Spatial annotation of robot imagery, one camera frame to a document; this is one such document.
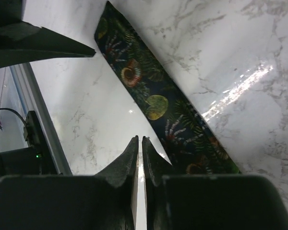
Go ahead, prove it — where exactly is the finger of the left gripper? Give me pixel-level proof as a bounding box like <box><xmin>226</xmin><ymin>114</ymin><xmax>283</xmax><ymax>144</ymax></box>
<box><xmin>0</xmin><ymin>22</ymin><xmax>96</xmax><ymax>68</ymax></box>

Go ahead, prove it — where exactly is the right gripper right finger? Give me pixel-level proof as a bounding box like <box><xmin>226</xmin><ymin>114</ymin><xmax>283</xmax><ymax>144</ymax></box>
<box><xmin>142</xmin><ymin>138</ymin><xmax>288</xmax><ymax>230</ymax></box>

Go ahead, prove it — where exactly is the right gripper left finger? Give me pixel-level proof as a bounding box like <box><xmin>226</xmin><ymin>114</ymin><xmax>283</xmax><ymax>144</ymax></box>
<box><xmin>0</xmin><ymin>137</ymin><xmax>139</xmax><ymax>230</ymax></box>

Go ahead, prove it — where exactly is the dark green leaf-patterned tie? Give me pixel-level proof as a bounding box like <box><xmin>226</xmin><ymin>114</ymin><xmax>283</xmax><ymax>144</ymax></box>
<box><xmin>94</xmin><ymin>2</ymin><xmax>240</xmax><ymax>174</ymax></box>

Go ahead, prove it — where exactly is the aluminium frame rail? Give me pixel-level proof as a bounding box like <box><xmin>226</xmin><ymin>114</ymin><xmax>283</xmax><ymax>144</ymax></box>
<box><xmin>10</xmin><ymin>63</ymin><xmax>72</xmax><ymax>176</ymax></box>

